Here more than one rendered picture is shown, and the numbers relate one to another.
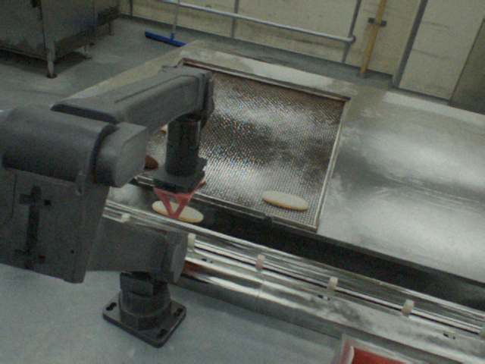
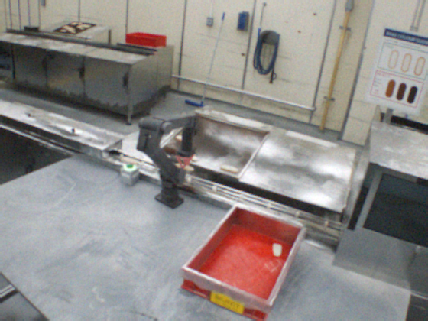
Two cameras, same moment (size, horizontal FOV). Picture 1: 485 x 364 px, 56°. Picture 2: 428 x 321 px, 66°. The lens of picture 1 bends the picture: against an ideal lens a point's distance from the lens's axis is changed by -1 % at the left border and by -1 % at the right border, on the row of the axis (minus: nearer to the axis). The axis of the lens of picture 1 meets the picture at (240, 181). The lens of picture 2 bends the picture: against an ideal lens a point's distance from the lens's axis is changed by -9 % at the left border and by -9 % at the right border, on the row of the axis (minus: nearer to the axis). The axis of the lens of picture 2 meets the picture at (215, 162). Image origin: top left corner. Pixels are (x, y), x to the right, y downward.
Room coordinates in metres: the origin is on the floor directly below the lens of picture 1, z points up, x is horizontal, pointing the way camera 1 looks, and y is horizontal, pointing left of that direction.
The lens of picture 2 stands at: (-0.87, -0.29, 1.78)
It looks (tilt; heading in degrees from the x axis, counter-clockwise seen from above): 27 degrees down; 9
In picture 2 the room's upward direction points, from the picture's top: 7 degrees clockwise
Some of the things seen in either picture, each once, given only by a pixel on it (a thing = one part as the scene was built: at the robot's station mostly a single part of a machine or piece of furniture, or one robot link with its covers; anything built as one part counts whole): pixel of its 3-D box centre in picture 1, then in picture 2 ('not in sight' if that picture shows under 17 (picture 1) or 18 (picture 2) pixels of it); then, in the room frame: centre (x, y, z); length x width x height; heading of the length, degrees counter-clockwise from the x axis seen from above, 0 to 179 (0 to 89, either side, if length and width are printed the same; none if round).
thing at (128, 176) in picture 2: not in sight; (130, 176); (0.59, 0.37, 0.84); 0.08 x 0.08 x 0.11; 78
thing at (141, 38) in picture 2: not in sight; (146, 39); (4.12, 1.75, 0.94); 0.51 x 0.36 x 0.13; 82
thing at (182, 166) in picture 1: (181, 158); (186, 145); (0.67, 0.11, 1.04); 0.10 x 0.07 x 0.07; 168
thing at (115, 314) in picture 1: (145, 299); (170, 193); (0.50, 0.12, 0.86); 0.12 x 0.09 x 0.08; 69
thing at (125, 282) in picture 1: (147, 257); (171, 176); (0.52, 0.13, 0.94); 0.09 x 0.05 x 0.10; 174
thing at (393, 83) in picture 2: not in sight; (401, 70); (1.21, -0.94, 1.50); 0.33 x 0.01 x 0.45; 73
